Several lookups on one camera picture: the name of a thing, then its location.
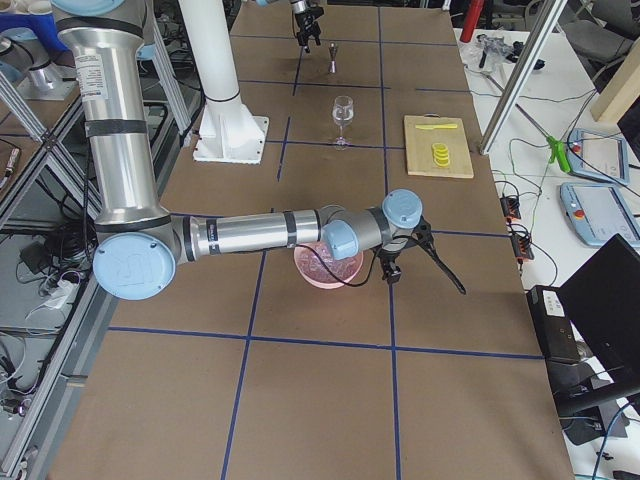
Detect pink bowl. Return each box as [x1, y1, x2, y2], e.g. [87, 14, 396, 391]
[292, 241, 365, 290]

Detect steel cocktail jigger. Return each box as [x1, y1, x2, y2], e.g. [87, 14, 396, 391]
[328, 42, 338, 74]

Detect white pedestal mount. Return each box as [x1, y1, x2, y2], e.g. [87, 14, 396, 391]
[179, 0, 269, 164]

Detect yellow plastic knife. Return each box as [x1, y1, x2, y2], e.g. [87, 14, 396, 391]
[414, 123, 458, 131]

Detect green grabber tool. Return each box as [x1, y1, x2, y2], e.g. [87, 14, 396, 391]
[545, 135, 572, 174]

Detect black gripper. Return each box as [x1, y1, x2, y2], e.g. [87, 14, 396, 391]
[295, 9, 322, 54]
[374, 233, 416, 263]

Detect clear ice cubes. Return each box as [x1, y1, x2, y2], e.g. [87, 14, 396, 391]
[297, 244, 359, 284]

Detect clear wine glass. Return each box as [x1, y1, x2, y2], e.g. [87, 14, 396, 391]
[332, 95, 354, 150]

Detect aluminium frame post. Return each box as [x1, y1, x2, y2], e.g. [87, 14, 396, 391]
[479, 0, 567, 155]

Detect blue teach pendant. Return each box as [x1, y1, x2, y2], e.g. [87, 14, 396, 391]
[559, 182, 639, 248]
[567, 128, 630, 185]

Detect bamboo cutting board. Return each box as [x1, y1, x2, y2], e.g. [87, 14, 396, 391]
[404, 115, 474, 179]

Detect black monitor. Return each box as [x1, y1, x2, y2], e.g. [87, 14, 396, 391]
[556, 234, 639, 416]

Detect black box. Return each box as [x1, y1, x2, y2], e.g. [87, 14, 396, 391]
[526, 285, 580, 365]

